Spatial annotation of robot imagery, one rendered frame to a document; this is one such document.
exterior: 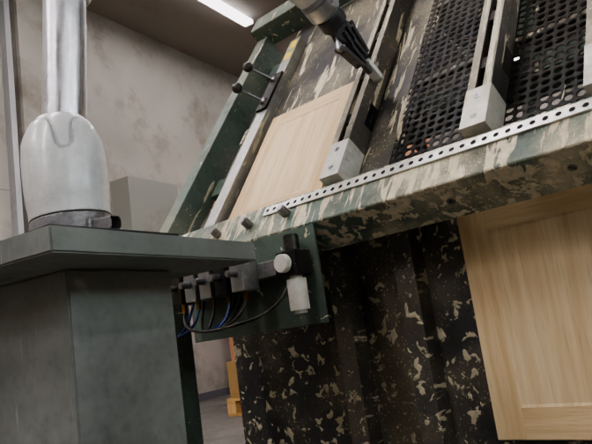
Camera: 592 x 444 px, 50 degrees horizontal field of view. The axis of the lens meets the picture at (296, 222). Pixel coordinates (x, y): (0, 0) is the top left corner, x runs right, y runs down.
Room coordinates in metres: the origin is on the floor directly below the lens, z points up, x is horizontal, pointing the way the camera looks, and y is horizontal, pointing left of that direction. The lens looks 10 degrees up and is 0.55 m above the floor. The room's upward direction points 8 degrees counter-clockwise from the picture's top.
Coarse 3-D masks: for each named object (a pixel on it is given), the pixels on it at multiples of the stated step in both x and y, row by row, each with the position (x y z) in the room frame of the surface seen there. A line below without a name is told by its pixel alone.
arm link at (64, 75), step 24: (48, 0) 1.38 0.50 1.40; (72, 0) 1.39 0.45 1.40; (48, 24) 1.38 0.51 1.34; (72, 24) 1.39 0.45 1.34; (48, 48) 1.38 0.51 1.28; (72, 48) 1.39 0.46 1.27; (48, 72) 1.37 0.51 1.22; (72, 72) 1.38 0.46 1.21; (48, 96) 1.37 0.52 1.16; (72, 96) 1.38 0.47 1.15
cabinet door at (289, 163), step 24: (336, 96) 1.88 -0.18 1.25; (288, 120) 2.01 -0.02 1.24; (312, 120) 1.90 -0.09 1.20; (336, 120) 1.80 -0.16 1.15; (264, 144) 2.02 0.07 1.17; (288, 144) 1.91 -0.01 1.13; (312, 144) 1.81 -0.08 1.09; (264, 168) 1.93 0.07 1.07; (288, 168) 1.83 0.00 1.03; (312, 168) 1.74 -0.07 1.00; (240, 192) 1.94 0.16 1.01; (264, 192) 1.84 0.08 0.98; (288, 192) 1.75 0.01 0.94
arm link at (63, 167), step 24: (48, 120) 1.17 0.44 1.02; (72, 120) 1.18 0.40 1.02; (24, 144) 1.17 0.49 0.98; (48, 144) 1.15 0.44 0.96; (72, 144) 1.16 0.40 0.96; (96, 144) 1.20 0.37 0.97; (24, 168) 1.17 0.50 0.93; (48, 168) 1.14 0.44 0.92; (72, 168) 1.15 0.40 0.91; (96, 168) 1.19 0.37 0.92; (24, 192) 1.18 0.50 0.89; (48, 192) 1.14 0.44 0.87; (72, 192) 1.15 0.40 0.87; (96, 192) 1.18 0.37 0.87
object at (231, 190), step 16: (288, 48) 2.31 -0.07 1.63; (304, 48) 2.31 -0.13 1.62; (288, 64) 2.23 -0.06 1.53; (288, 80) 2.22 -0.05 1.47; (272, 96) 2.15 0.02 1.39; (272, 112) 2.14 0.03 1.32; (256, 128) 2.08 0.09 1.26; (256, 144) 2.06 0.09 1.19; (240, 160) 2.02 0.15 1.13; (240, 176) 1.99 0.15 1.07; (224, 192) 1.97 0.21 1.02; (224, 208) 1.92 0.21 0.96; (208, 224) 1.91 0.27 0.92
